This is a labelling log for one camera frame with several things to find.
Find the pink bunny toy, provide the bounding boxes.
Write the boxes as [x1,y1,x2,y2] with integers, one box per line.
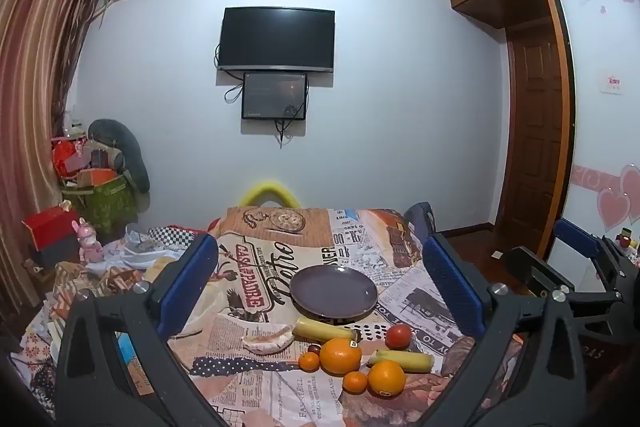
[74,217,105,264]

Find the white blue crumpled cloth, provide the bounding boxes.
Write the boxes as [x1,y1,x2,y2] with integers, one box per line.
[122,224,168,269]

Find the large orange with sticker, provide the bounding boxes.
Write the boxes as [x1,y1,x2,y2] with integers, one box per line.
[368,360,407,397]
[320,338,363,377]

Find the green patterned storage box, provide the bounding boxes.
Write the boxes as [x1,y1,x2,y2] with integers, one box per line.
[62,174,139,235]

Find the orange flat box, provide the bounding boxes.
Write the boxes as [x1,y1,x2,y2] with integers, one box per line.
[75,167,122,188]

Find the red flat box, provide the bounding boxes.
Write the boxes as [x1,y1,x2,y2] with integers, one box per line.
[22,206,81,249]

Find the black white checkered cloth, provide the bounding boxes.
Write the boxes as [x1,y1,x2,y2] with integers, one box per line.
[150,224,212,254]

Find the white wardrobe door with hearts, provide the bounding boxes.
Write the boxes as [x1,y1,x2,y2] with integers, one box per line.
[547,0,640,275]

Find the striped brown curtain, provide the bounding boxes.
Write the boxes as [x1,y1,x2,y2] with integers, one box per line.
[0,0,115,313]

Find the red packaging pile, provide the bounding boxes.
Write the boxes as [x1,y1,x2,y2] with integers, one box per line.
[51,137,92,180]

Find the brown wooden door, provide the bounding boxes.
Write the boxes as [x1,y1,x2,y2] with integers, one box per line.
[505,22,572,254]

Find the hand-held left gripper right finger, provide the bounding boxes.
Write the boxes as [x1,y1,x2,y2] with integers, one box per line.
[422,234,596,427]

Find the red tomato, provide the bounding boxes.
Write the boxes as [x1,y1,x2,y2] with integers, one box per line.
[386,324,413,350]

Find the black monitor cable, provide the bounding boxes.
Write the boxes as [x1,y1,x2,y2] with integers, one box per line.
[273,118,295,150]

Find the small black wall monitor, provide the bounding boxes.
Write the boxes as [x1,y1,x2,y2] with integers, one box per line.
[241,73,308,120]

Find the black wall television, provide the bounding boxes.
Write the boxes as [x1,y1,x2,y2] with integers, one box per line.
[217,7,336,74]

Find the dark purple round plate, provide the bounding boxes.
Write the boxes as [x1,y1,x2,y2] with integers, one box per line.
[289,264,379,316]

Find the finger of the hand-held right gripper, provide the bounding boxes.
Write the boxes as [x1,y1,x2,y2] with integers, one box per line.
[554,218,608,264]
[504,246,573,303]

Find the yellow foam ring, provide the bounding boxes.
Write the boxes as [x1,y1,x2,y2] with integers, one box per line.
[239,179,301,210]

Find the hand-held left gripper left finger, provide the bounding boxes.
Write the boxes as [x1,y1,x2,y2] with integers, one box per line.
[54,234,221,427]

